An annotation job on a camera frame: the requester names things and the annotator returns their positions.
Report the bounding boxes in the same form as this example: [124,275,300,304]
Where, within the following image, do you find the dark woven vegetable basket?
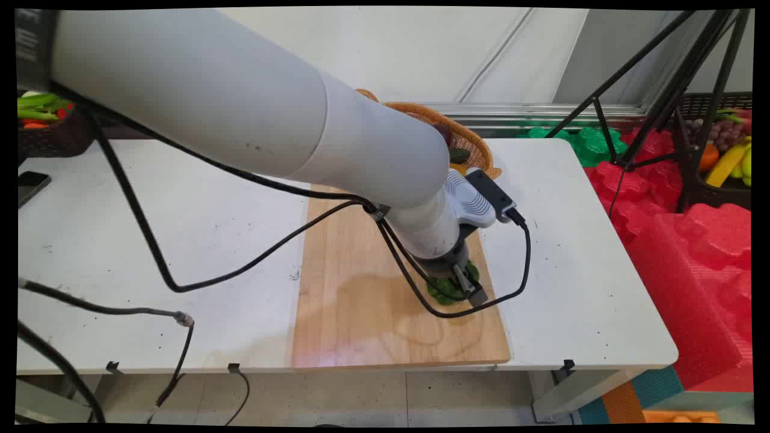
[17,102,96,159]

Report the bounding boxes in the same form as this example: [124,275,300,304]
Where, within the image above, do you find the black plastic fruit crate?
[673,91,754,210]

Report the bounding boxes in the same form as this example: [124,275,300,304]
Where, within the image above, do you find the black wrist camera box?
[466,169,519,225]

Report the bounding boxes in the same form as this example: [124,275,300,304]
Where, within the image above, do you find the purple toy grapes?
[686,118,745,152]

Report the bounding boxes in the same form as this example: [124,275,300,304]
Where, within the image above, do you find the light green toy pear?
[730,149,754,188]

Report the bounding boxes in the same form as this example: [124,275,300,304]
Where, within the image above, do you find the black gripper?
[414,238,490,308]

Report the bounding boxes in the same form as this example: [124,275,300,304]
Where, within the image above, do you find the red foam puzzle mat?
[582,127,686,242]
[624,203,754,393]

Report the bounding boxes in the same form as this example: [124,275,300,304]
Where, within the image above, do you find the thin black cable under table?
[225,369,251,425]

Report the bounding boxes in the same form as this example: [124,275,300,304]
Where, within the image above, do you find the blue and orange floor mat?
[576,364,685,425]

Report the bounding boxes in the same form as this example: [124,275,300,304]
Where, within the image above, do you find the orange toy fruit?
[697,144,721,174]

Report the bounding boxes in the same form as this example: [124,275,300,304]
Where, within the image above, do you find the green bumpy cucumber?
[426,260,481,306]

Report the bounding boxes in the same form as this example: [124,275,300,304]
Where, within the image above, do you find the black smartphone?
[17,171,53,209]

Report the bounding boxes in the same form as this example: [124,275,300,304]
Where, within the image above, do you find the green foam puzzle mat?
[516,123,630,168]

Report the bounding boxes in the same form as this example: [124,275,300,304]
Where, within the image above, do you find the wooden cutting board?
[291,183,512,369]

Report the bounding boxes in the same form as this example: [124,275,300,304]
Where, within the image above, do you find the yellow toy banana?
[705,140,753,188]

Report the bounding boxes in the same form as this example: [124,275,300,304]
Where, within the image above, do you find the black camera USB cable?
[376,207,532,319]

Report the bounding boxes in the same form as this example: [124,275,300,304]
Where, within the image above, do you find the aluminium window rail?
[421,101,649,131]

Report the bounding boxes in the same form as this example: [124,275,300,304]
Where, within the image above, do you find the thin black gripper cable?
[379,220,473,301]

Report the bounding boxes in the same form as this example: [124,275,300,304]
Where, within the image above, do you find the black tripod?
[544,8,754,212]

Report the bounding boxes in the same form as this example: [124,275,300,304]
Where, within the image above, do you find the thick black hanging cable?
[17,321,106,424]

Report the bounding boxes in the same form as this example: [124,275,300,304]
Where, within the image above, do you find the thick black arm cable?
[51,81,380,215]

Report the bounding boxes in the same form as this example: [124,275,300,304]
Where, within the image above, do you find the green toy vegetables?
[17,92,70,121]

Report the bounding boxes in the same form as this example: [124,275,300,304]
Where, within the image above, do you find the white table leg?
[528,367,639,423]

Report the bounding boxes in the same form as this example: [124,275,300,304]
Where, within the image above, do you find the black cable with grey plug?
[18,278,196,422]

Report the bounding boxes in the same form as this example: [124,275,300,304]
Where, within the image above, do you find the long looping black cable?
[84,105,368,294]

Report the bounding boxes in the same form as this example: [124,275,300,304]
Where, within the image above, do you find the oval wicker basket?
[355,89,504,180]

